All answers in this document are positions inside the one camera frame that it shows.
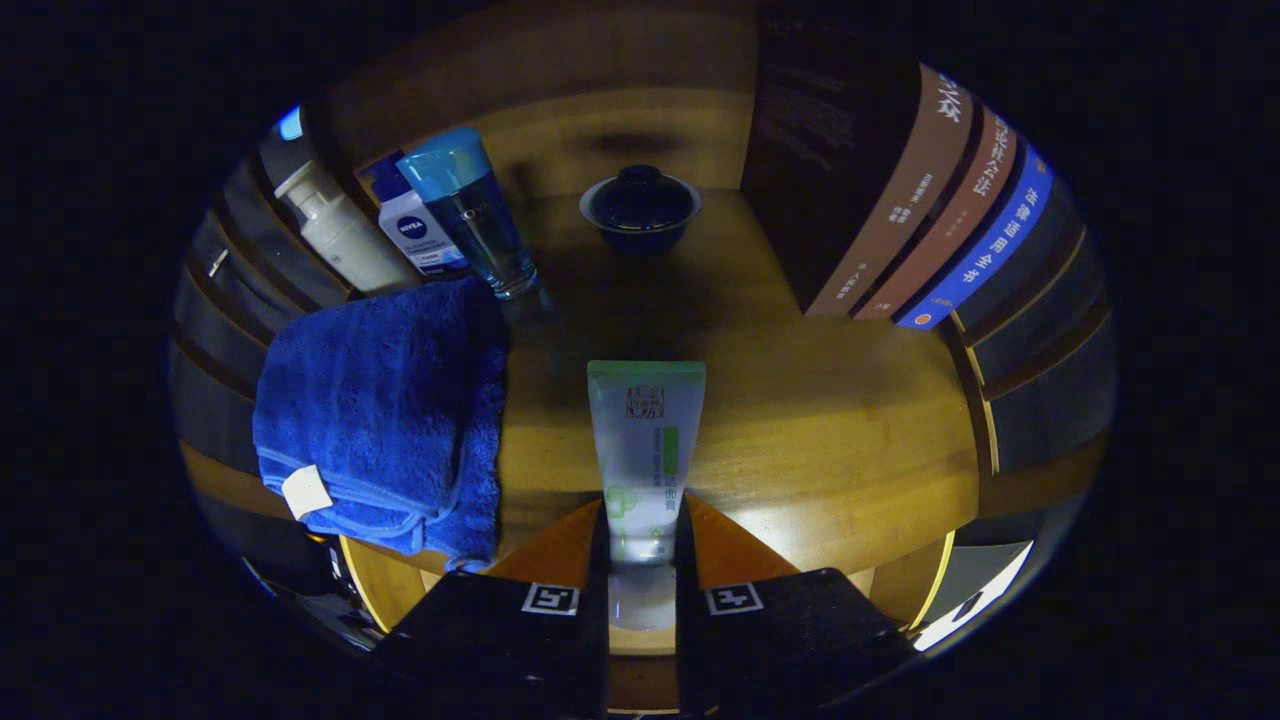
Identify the blue lidded tea bowl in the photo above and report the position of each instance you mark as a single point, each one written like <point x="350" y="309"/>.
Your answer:
<point x="640" y="205"/>

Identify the white and green tube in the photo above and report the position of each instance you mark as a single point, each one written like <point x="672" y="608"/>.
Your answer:
<point x="645" y="440"/>

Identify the teal clear bottle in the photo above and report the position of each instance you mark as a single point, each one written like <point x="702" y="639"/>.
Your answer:
<point x="480" y="220"/>

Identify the white pump bottle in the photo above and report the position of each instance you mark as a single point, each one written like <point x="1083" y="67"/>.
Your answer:
<point x="345" y="240"/>

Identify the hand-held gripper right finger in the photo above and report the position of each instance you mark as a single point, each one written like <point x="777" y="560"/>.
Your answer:
<point x="688" y="600"/>

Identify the dark brown book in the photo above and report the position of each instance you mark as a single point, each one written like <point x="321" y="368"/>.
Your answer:
<point x="850" y="170"/>

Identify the blue folded towel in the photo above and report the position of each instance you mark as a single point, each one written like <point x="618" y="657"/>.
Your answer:
<point x="380" y="400"/>

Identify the wooden countertop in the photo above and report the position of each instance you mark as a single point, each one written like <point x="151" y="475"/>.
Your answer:
<point x="820" y="450"/>

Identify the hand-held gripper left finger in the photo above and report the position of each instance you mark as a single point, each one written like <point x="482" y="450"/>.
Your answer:
<point x="597" y="600"/>

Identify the blue book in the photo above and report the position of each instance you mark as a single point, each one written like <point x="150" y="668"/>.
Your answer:
<point x="990" y="240"/>

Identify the reddish brown book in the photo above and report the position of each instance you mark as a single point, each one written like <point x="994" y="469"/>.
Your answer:
<point x="950" y="225"/>

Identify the wooden cabinet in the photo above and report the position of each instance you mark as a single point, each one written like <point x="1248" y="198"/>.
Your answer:
<point x="620" y="110"/>

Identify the white bottle with blue cap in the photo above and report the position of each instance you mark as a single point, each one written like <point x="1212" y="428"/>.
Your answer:
<point x="415" y="230"/>

